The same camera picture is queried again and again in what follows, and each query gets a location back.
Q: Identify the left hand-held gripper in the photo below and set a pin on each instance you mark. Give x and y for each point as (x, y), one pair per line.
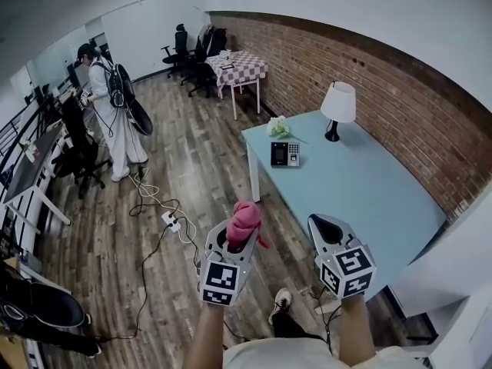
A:
(221, 281)

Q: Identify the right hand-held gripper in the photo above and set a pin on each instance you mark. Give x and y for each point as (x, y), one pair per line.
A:
(350, 269)

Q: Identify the pink cloth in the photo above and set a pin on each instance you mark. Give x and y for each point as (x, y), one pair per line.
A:
(244, 221)

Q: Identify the person's left forearm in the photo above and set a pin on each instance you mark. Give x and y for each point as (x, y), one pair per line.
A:
(205, 336)

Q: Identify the person's right forearm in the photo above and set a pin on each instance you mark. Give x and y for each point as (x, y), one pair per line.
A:
(355, 329)

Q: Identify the checkered cloth table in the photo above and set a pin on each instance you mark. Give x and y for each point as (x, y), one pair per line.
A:
(242, 69)

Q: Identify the light blue table white legs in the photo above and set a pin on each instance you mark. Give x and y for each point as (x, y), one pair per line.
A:
(346, 183)

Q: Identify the white power strip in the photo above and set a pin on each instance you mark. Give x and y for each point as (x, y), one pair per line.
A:
(171, 221)

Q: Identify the person's white sneaker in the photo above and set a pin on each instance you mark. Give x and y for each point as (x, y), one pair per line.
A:
(282, 302)

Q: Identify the person's black trousers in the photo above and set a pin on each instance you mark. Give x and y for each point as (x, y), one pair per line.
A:
(296, 329)

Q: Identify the white artificial flower bouquet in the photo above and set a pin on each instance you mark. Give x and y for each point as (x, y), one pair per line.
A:
(277, 127)

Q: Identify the person's beige shirt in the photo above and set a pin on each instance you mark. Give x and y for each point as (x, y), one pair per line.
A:
(288, 354)

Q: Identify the white shade table lamp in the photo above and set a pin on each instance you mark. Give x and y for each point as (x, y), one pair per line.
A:
(338, 98)

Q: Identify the black oval backpack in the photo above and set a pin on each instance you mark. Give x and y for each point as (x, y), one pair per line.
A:
(136, 114)
(57, 306)

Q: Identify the flat black device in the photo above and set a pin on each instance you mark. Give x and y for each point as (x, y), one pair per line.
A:
(226, 67)

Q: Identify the black office chair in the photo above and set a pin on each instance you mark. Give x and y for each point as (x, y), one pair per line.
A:
(220, 38)
(200, 64)
(78, 137)
(180, 38)

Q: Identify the small white flower bunch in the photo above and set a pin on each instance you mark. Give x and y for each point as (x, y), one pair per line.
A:
(226, 55)

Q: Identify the black metal railing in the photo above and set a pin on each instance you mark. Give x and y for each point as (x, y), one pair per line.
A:
(11, 129)

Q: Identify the white frame desk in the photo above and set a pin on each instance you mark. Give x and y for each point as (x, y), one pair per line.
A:
(34, 156)

